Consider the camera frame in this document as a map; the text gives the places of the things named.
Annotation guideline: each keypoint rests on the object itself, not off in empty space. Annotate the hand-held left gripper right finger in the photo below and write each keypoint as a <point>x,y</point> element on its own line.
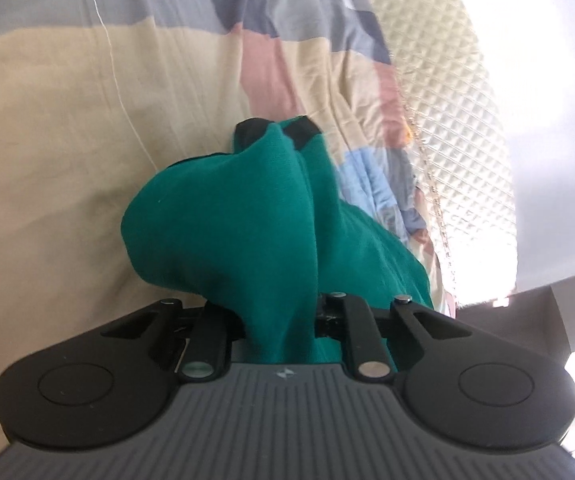
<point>355,325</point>

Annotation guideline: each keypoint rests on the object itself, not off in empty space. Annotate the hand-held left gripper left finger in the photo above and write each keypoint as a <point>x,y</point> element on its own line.
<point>212,330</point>

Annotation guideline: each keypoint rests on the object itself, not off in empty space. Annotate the green sweatshirt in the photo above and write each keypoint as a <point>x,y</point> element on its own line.
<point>227,220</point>

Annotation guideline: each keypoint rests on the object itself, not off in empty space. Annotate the cream quilted headboard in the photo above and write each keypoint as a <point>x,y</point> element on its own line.
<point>457,140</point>

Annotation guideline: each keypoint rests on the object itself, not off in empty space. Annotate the patchwork blanket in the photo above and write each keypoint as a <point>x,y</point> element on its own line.
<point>57,135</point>

